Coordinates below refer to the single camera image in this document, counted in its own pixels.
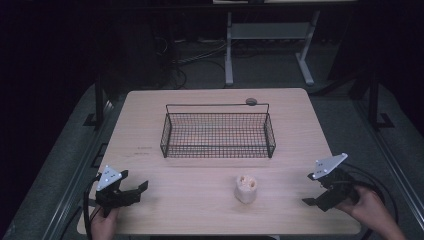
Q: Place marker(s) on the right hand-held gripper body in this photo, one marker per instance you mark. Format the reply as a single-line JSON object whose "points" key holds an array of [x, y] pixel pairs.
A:
{"points": [[335, 188]]}

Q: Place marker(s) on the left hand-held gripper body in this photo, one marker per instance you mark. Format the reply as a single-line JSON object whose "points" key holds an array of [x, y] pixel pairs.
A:
{"points": [[111, 197]]}

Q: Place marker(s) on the beige lotus root piece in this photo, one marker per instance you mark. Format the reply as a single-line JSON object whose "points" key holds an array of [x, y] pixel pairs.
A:
{"points": [[246, 189]]}

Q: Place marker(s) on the person's left hand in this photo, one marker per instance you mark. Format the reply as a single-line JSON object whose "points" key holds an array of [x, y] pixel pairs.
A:
{"points": [[104, 225]]}

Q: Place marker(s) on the person's right hand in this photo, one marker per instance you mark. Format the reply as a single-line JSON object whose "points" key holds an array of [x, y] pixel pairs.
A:
{"points": [[370, 208]]}

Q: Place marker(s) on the small grey round knob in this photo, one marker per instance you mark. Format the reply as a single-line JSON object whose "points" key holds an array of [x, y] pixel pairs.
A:
{"points": [[251, 101]]}

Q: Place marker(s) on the aluminium frame rail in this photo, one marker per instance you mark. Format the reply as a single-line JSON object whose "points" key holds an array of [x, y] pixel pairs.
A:
{"points": [[75, 186], [391, 166]]}

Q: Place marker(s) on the black metal stand post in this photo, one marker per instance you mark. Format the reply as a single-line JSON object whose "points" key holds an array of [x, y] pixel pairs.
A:
{"points": [[99, 100], [374, 96]]}

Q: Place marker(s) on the white metal desk frame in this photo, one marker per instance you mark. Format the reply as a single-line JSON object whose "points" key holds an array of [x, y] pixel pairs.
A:
{"points": [[270, 31]]}

